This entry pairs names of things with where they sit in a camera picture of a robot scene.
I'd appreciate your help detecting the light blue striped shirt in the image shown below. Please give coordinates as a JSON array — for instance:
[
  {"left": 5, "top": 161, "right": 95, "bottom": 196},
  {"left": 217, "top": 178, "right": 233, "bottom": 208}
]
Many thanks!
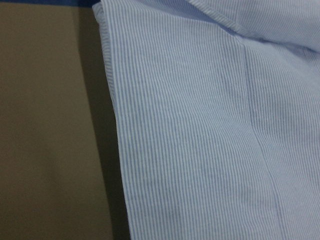
[{"left": 92, "top": 0, "right": 320, "bottom": 240}]

